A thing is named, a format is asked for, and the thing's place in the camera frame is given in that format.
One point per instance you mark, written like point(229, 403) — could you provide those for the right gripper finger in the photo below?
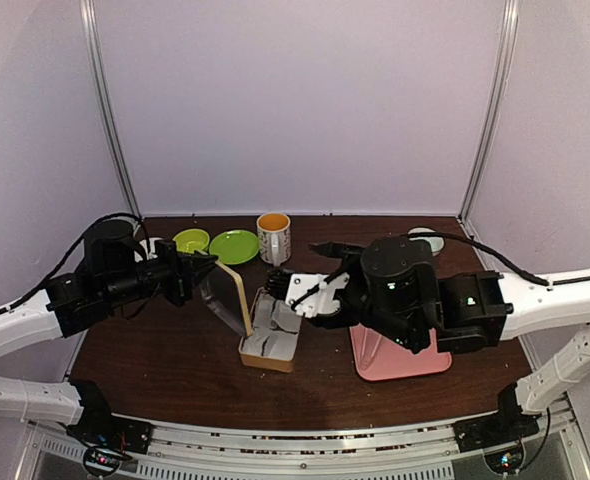
point(336, 250)
point(277, 282)

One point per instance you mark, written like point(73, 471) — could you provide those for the beige tin box base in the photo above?
point(262, 362)

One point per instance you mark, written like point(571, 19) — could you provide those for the aluminium front rail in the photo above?
point(427, 450)

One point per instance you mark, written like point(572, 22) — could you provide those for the pale celadon tea bowl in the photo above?
point(435, 237)

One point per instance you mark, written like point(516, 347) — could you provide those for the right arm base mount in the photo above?
point(500, 440)

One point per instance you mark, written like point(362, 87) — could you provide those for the bear print tin lid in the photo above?
point(222, 291)

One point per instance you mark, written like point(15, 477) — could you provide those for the black white dotted cup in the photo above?
point(147, 249)

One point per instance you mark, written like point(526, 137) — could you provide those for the aluminium frame post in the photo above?
point(503, 65)
point(108, 120)

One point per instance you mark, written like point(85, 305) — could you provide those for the green small bowl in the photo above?
point(192, 240)

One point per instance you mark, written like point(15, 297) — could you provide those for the white paper cupcake liner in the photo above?
point(255, 345)
point(263, 310)
point(282, 346)
point(283, 319)

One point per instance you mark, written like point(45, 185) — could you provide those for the white floral mug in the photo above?
point(274, 234)

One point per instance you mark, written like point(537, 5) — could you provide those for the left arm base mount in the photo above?
point(108, 447)

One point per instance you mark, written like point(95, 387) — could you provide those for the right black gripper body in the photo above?
point(371, 315)

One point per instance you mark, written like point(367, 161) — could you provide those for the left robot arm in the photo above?
point(115, 271)

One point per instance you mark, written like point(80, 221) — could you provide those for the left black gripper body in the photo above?
point(175, 280)

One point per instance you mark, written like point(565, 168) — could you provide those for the pink plastic tray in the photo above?
point(395, 362)

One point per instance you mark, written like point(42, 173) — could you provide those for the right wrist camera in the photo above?
point(315, 295)

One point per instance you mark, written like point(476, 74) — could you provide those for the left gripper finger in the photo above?
point(197, 259)
point(198, 271)

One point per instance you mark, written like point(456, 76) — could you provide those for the left aluminium frame post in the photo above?
point(108, 120)

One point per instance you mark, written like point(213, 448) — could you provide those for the right aluminium frame post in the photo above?
point(503, 65)

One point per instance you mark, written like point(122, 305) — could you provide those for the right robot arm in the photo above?
point(392, 288)

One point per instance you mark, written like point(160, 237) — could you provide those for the green saucer plate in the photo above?
point(235, 247)

